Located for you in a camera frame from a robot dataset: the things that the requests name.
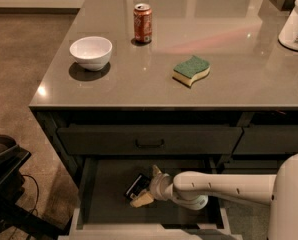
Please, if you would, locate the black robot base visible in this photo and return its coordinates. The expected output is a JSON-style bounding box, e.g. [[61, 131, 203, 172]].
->
[[0, 135, 70, 240]]

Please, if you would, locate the closed top left drawer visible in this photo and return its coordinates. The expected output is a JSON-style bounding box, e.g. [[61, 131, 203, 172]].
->
[[57, 124, 242, 155]]

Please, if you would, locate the black cable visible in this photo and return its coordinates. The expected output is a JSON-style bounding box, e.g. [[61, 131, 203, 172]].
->
[[20, 173, 41, 217]]

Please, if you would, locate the top right drawer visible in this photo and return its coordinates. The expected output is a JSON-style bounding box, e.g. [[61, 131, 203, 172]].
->
[[233, 125, 298, 155]]

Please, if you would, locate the white ceramic bowl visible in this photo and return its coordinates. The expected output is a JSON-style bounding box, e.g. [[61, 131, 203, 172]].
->
[[69, 36, 113, 71]]

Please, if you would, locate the middle right drawer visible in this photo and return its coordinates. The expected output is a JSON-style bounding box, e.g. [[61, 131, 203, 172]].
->
[[222, 160, 281, 174]]

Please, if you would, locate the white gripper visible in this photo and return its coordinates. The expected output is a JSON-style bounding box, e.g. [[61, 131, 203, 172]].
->
[[130, 165, 173, 208]]

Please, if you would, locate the black rxbar chocolate bar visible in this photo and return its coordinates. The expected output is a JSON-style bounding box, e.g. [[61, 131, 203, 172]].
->
[[124, 173, 151, 200]]

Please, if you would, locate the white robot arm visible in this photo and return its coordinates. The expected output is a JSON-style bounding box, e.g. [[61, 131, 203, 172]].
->
[[125, 154, 298, 240]]

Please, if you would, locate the open middle drawer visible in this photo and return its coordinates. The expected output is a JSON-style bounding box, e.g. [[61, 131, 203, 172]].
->
[[58, 158, 243, 240]]

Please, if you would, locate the black drawer handle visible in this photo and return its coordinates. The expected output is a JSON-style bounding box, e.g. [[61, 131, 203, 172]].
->
[[135, 139, 165, 149]]

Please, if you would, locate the green yellow sponge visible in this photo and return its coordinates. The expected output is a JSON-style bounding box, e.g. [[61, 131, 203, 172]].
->
[[173, 56, 210, 87]]

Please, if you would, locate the orange soda can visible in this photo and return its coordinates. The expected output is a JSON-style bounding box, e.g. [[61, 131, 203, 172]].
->
[[133, 3, 152, 43]]

